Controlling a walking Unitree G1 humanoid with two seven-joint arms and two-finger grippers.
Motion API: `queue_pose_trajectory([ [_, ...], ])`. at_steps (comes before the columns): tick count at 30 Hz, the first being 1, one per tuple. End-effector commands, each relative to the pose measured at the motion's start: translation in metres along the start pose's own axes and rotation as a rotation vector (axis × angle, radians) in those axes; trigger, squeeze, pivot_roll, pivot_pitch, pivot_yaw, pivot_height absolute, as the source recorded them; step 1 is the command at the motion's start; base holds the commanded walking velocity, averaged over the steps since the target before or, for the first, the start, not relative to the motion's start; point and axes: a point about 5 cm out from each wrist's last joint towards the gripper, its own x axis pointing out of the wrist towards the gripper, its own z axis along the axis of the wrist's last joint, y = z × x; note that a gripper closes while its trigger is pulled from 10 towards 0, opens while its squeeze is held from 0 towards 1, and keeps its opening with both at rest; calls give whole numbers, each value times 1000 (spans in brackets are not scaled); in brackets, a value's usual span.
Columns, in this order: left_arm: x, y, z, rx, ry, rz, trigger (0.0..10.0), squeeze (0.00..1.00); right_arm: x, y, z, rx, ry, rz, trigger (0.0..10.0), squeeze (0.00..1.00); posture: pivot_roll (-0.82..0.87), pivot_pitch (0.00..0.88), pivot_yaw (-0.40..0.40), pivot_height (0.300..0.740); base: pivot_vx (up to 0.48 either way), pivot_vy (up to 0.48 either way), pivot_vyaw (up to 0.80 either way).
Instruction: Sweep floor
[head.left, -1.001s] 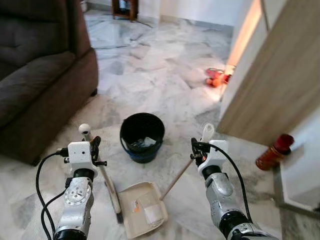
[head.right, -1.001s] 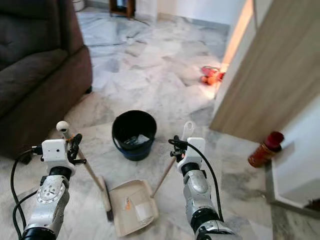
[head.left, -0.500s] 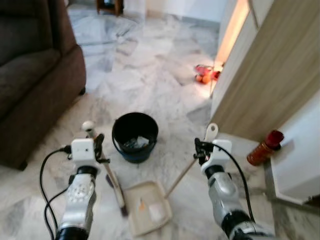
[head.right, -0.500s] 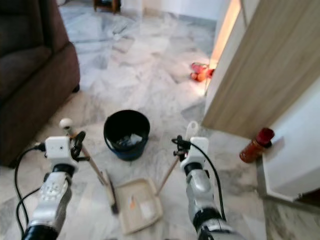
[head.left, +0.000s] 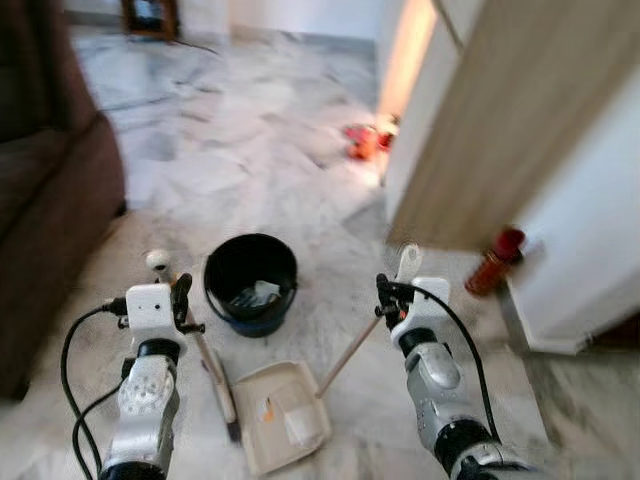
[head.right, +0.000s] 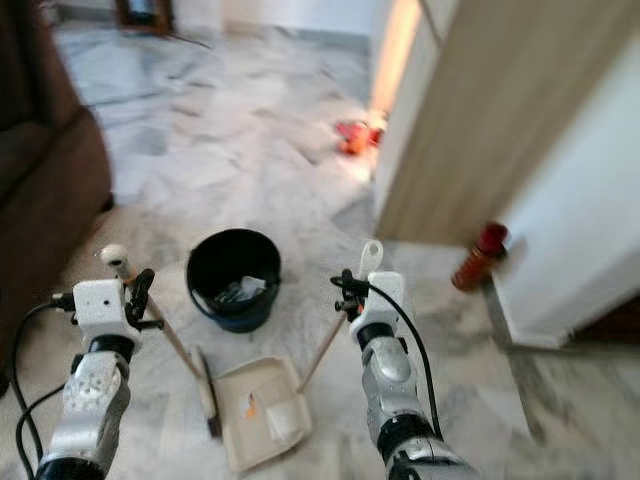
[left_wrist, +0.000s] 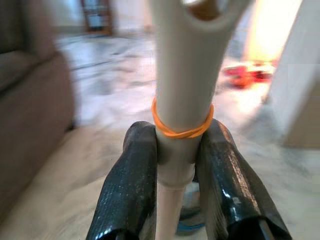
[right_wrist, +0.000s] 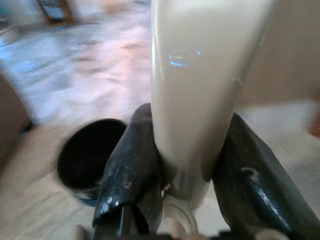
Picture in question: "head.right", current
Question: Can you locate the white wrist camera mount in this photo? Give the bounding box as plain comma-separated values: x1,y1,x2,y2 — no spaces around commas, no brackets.
71,279,132,348
349,271,407,338

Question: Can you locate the light wooden door panel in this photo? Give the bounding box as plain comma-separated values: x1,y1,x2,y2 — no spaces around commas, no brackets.
374,0,640,248

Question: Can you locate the red floor object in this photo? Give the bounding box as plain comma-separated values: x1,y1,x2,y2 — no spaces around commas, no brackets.
334,110,390,158

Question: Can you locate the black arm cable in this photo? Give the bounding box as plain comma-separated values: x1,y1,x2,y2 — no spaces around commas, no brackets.
343,273,447,441
11,290,81,480

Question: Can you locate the clear plastic packet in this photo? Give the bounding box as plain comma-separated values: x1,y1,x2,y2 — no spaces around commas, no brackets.
263,398,308,443

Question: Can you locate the dark wooden frame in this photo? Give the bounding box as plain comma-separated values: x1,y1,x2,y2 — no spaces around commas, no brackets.
114,0,174,37

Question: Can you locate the beige long handled dustpan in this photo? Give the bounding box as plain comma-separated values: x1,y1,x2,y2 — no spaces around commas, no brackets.
214,239,385,474

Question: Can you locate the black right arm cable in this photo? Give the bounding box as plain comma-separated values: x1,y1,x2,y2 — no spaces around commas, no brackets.
343,273,447,441

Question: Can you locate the brown sofa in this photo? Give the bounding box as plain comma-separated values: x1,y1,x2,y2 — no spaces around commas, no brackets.
0,0,114,343

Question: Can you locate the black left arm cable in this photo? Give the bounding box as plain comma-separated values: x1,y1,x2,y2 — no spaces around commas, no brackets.
11,290,81,480

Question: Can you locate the black bucket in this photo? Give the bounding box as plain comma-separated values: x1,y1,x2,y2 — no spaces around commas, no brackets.
185,228,284,334

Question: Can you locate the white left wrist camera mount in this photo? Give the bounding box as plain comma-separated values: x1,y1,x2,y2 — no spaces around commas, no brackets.
71,279,132,348

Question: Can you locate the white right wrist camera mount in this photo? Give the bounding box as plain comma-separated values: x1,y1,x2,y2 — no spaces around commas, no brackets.
349,271,407,338

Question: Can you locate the red canister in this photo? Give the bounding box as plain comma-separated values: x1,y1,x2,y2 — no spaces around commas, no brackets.
449,221,512,294

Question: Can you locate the beige hand broom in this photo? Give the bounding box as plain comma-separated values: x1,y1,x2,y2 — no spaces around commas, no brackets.
99,243,225,442

